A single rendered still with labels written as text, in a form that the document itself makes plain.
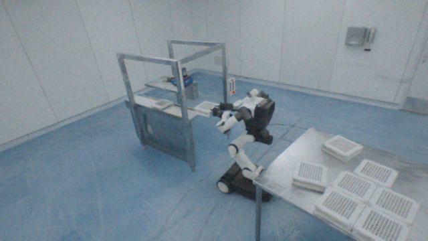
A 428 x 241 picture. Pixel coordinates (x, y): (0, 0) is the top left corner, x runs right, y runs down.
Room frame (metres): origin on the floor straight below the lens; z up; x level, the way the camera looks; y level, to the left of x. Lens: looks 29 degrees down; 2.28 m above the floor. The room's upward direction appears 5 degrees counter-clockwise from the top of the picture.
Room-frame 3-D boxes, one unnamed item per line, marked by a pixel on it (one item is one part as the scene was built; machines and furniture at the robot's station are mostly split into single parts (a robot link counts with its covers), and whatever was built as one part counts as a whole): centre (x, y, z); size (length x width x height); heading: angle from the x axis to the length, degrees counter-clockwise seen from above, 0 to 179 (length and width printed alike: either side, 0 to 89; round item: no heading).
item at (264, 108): (2.13, -0.50, 1.12); 0.34 x 0.30 x 0.36; 141
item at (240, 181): (2.18, -0.44, 0.19); 0.64 x 0.52 x 0.33; 51
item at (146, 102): (3.16, 0.78, 0.81); 1.35 x 0.25 x 0.05; 51
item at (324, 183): (1.40, -0.77, 0.92); 0.25 x 0.24 x 0.02; 151
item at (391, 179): (1.33, -1.26, 0.92); 0.25 x 0.24 x 0.02; 130
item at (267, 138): (2.11, -0.53, 0.85); 0.28 x 0.13 x 0.18; 51
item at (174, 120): (3.16, 0.78, 0.77); 1.30 x 0.29 x 0.10; 51
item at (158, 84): (2.92, 0.49, 1.25); 0.62 x 0.38 x 0.04; 51
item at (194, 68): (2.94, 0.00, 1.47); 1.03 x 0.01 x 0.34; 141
